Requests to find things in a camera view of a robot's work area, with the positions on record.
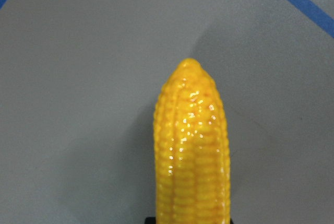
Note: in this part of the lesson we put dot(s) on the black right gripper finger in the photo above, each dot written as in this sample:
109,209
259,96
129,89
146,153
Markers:
150,220

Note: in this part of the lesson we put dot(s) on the yellow corn cob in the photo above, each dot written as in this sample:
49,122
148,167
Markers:
191,149

